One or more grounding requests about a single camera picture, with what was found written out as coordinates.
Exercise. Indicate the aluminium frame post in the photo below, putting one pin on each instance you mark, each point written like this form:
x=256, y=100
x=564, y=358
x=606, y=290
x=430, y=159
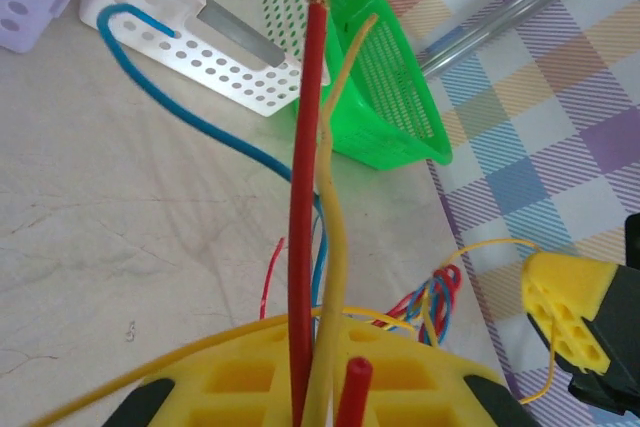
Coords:
x=500, y=17

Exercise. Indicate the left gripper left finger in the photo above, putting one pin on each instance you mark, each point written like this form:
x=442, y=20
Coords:
x=240, y=382

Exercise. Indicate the green plastic mesh basket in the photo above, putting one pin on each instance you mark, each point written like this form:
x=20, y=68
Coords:
x=390, y=97

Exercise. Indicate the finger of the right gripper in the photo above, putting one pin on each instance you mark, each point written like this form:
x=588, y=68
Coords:
x=610, y=394
x=565, y=292

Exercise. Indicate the white perforated plastic basket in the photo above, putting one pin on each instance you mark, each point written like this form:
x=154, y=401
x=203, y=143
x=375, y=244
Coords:
x=225, y=72

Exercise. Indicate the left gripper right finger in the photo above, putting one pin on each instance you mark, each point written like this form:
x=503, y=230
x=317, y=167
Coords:
x=415, y=387

